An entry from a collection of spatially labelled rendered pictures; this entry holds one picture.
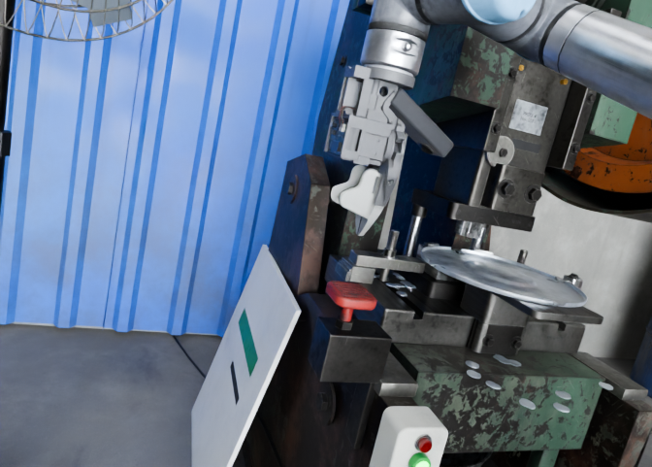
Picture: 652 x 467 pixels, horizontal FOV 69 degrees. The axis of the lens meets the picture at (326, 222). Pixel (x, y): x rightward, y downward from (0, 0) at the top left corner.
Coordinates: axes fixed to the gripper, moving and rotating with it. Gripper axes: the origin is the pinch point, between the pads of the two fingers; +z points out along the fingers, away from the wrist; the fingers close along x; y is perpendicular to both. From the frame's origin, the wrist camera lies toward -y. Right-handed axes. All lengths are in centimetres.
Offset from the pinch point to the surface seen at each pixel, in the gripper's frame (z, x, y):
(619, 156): -20, -25, -69
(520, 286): 6.9, -3.7, -32.2
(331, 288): 9.4, -0.1, 2.9
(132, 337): 86, -131, 28
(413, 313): 15.0, -7.8, -16.0
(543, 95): -25.7, -14.6, -34.8
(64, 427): 86, -74, 42
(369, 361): 18.3, 3.2, -3.8
